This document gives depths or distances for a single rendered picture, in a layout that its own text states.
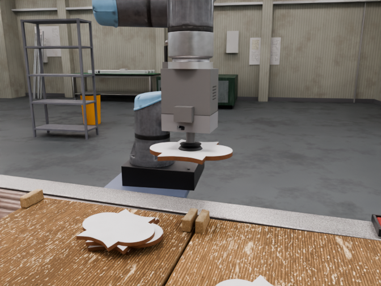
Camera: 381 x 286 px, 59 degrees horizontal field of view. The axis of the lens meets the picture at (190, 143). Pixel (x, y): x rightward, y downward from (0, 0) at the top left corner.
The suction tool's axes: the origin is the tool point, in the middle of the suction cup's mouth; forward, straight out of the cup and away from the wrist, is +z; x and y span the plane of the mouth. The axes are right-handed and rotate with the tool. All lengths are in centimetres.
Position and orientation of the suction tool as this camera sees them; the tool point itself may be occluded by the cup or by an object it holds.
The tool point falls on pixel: (190, 155)
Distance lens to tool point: 60.4
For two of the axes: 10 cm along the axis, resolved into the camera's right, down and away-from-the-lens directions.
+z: 0.0, 9.7, 2.3
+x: 2.8, -2.2, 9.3
